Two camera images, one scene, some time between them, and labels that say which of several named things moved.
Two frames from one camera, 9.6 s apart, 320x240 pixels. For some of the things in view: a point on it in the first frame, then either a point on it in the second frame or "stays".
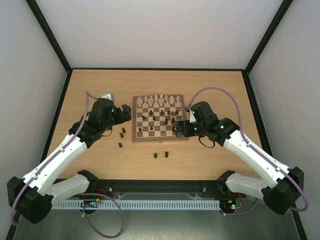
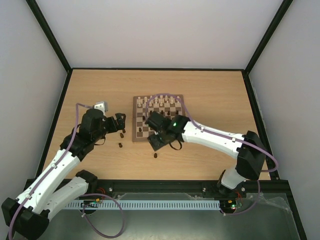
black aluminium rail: x=152 y=185 stays
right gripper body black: x=184 y=128 → x=155 y=139
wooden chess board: x=153 y=116 stays
